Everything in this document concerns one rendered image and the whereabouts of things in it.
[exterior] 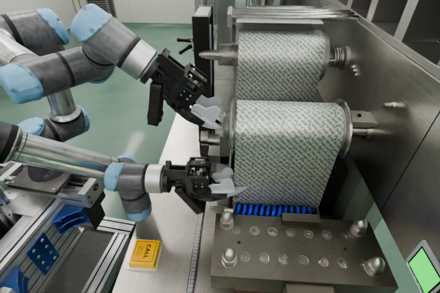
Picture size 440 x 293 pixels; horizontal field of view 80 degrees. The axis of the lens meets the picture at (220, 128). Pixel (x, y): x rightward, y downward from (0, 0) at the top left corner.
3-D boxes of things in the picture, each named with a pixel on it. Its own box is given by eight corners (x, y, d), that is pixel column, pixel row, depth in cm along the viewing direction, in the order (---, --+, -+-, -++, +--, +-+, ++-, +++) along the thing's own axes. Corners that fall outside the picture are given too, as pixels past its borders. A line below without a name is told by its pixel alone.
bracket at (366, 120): (344, 115, 64) (346, 108, 63) (368, 116, 64) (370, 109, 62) (350, 127, 60) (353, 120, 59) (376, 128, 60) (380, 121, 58)
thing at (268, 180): (232, 203, 74) (234, 154, 63) (317, 207, 72) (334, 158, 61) (232, 205, 73) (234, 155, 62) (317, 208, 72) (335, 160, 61)
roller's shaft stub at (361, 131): (334, 131, 66) (338, 116, 64) (362, 131, 66) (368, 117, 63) (339, 142, 63) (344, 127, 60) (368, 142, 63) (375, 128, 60)
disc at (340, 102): (321, 135, 74) (335, 87, 65) (323, 135, 74) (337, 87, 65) (337, 172, 62) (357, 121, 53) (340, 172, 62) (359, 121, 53)
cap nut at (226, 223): (220, 217, 69) (220, 206, 66) (234, 218, 69) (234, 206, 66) (219, 229, 66) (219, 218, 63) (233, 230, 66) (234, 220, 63)
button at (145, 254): (137, 242, 77) (135, 238, 75) (161, 244, 76) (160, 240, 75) (129, 267, 71) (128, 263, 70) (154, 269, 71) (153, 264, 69)
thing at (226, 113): (224, 109, 68) (223, 110, 61) (232, 109, 68) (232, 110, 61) (224, 137, 69) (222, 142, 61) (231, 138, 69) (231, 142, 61)
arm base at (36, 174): (20, 178, 108) (9, 161, 102) (46, 154, 120) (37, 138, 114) (52, 184, 105) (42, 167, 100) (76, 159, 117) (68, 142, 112)
